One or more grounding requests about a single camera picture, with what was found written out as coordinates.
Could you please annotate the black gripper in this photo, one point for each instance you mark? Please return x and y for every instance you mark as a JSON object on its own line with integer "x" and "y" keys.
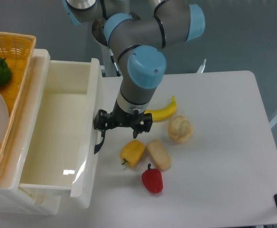
{"x": 130, "y": 116}

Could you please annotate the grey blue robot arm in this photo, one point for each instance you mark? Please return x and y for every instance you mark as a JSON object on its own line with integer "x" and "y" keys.
{"x": 137, "y": 46}

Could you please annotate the white drawer cabinet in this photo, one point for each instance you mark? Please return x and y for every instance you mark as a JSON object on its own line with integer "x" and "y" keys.
{"x": 12, "y": 198}

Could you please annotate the yellow bell pepper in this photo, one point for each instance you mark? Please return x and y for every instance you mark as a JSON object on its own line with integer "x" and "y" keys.
{"x": 132, "y": 153}

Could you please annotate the oblong bread loaf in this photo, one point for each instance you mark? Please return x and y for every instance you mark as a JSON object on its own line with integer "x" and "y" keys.
{"x": 159, "y": 154}

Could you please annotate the yellow banana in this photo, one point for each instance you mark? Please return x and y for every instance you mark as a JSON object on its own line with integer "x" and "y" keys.
{"x": 165, "y": 112}

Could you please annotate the red bell pepper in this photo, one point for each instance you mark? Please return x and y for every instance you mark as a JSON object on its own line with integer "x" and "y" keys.
{"x": 152, "y": 180}

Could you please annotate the round bread roll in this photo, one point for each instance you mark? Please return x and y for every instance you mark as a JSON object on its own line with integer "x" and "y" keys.
{"x": 180, "y": 129}

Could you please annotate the white frame bracket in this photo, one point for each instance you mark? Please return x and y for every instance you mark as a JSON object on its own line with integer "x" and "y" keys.
{"x": 200, "y": 69}

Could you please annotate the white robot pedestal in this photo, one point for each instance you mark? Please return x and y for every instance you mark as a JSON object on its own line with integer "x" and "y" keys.
{"x": 109, "y": 63}

